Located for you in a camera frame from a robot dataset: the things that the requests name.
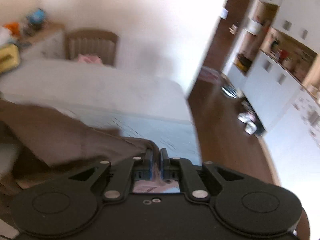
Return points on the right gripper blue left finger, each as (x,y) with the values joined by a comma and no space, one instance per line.
(149,164)

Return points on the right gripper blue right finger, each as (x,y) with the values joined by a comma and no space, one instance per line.
(164,164)

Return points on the brown t-shirt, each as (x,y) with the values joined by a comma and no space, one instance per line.
(57,139)

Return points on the white slippers pair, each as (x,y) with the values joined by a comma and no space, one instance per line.
(249,120)

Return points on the blue sneakers pair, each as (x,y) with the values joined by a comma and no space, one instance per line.
(230,91)

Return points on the red door mat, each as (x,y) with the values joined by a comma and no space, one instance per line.
(209,75)

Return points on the pink item on chair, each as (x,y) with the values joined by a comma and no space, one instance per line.
(89,58)

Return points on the far wooden chair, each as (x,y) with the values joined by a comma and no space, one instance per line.
(90,41)

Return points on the white cabinet row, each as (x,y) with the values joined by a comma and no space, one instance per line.
(273,69)

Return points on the wooden sideboard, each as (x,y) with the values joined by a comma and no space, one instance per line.
(48,43)

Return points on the dark wooden door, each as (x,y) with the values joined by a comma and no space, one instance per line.
(225,34)

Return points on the yellow tissue box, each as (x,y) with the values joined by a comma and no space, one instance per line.
(9,58)

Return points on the blue globe toy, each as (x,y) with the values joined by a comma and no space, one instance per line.
(37,17)

